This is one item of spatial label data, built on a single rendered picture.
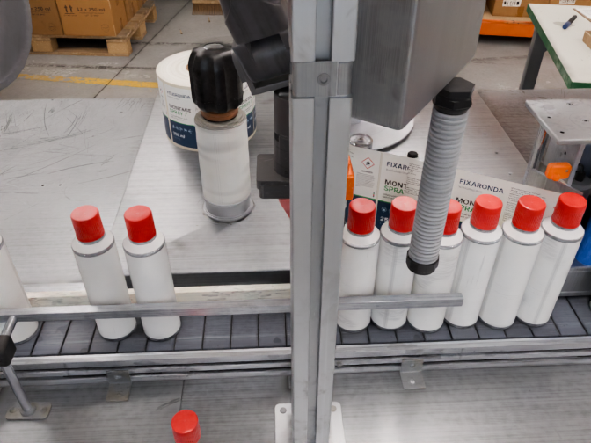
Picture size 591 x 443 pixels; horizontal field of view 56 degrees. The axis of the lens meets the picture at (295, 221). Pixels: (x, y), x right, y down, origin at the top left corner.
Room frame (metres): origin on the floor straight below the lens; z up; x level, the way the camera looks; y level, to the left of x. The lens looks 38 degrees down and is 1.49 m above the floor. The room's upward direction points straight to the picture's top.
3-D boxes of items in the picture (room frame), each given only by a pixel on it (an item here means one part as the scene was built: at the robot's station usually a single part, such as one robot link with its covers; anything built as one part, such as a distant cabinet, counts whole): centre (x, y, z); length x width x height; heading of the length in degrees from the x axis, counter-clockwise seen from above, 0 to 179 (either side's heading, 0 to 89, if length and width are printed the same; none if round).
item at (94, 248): (0.53, 0.25, 0.98); 0.05 x 0.05 x 0.20
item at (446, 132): (0.45, -0.14, 1.18); 0.04 x 0.04 x 0.21
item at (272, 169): (0.60, 0.00, 1.12); 0.10 x 0.07 x 0.07; 92
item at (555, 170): (0.62, -0.35, 1.08); 0.03 x 0.02 x 0.02; 93
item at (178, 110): (1.11, 0.19, 0.95); 0.20 x 0.20 x 0.14
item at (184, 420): (0.39, 0.14, 0.85); 0.03 x 0.03 x 0.03
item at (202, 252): (0.99, -0.07, 0.86); 0.80 x 0.67 x 0.05; 93
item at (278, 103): (0.61, 0.00, 1.18); 0.07 x 0.06 x 0.07; 171
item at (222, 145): (0.81, 0.12, 1.03); 0.09 x 0.09 x 0.30
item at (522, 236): (0.55, -0.29, 0.98); 0.05 x 0.05 x 0.20
